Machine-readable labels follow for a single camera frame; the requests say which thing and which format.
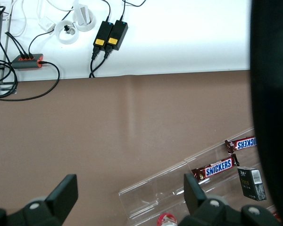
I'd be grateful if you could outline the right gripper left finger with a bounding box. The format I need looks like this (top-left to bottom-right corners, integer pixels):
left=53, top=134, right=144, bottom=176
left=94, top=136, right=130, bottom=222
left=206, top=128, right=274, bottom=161
left=0, top=174, right=79, bottom=226

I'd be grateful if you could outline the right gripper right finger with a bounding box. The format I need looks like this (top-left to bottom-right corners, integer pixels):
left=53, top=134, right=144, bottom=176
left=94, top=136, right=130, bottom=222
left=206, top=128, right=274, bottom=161
left=178, top=173, right=283, bottom=226

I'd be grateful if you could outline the clear acrylic stepped stand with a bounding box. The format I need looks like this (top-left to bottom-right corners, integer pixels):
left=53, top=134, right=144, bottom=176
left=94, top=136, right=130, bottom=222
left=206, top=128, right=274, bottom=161
left=118, top=127, right=282, bottom=226

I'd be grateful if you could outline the Snickers chocolate bar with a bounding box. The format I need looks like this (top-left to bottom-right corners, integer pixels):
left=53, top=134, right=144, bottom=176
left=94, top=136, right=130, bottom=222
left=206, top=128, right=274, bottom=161
left=224, top=136, right=257, bottom=153
left=191, top=153, right=240, bottom=183

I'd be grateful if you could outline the red white bottle cap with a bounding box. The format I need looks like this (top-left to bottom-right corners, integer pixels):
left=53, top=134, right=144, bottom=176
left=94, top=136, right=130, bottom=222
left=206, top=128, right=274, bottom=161
left=157, top=213, right=179, bottom=226

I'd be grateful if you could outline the small black box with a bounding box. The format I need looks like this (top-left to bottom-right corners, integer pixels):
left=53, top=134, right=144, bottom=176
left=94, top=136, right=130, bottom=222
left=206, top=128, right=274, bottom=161
left=237, top=166, right=267, bottom=202

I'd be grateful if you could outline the dark red snack box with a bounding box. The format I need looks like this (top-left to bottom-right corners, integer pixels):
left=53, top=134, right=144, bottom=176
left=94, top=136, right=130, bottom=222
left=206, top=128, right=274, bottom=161
left=271, top=210, right=282, bottom=223

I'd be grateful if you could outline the silver metal table clamp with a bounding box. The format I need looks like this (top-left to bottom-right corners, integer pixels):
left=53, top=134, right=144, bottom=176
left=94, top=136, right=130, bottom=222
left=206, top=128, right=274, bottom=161
left=0, top=82, right=17, bottom=95

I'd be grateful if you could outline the grey and orange hub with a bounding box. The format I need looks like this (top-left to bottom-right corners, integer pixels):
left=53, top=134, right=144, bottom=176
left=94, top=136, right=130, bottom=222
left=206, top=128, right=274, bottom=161
left=11, top=53, right=44, bottom=70

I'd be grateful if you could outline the white tape roll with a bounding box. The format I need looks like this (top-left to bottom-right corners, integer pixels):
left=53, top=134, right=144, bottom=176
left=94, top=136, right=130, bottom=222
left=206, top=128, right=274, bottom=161
left=54, top=20, right=81, bottom=45
left=72, top=10, right=96, bottom=32

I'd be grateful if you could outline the grey metal pole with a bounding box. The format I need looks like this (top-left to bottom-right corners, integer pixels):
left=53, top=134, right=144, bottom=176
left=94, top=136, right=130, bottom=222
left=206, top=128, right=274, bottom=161
left=0, top=0, right=14, bottom=83

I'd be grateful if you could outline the black power adapter brick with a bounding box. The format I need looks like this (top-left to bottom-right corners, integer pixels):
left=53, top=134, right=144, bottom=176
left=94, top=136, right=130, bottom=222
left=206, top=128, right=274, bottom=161
left=106, top=20, right=129, bottom=51
left=93, top=20, right=114, bottom=48

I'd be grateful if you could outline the small white adapter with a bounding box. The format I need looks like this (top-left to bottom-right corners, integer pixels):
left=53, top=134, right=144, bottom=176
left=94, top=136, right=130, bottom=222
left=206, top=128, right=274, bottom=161
left=38, top=16, right=56, bottom=32

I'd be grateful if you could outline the white plastic strip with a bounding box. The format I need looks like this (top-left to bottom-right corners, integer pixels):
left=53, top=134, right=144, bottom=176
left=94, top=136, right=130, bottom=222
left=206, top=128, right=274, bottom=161
left=73, top=0, right=91, bottom=26

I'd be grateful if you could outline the long black looped cable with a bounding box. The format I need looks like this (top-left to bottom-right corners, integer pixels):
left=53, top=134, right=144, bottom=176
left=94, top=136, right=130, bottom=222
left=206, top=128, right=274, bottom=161
left=0, top=60, right=61, bottom=102

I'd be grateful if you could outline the black coiled cable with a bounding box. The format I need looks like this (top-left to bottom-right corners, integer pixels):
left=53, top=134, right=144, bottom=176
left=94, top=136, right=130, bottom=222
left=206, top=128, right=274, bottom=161
left=0, top=60, right=18, bottom=98

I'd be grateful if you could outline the black mains power cable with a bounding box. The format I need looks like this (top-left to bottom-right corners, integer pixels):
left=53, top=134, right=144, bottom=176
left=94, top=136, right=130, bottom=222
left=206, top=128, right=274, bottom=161
left=89, top=49, right=112, bottom=78
left=89, top=46, right=101, bottom=78

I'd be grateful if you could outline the black hub cable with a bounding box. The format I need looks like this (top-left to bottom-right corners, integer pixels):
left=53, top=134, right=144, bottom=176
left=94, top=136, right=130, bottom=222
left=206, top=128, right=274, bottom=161
left=13, top=37, right=29, bottom=60
left=28, top=29, right=55, bottom=59
left=5, top=32, right=25, bottom=60

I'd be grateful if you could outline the white cable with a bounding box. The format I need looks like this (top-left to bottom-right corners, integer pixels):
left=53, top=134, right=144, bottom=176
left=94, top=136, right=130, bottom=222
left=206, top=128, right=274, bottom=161
left=6, top=0, right=28, bottom=38

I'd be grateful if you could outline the thin black adapter cable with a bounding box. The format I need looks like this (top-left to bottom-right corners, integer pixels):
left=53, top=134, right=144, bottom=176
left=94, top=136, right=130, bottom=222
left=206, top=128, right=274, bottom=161
left=120, top=0, right=147, bottom=21
left=103, top=0, right=111, bottom=22

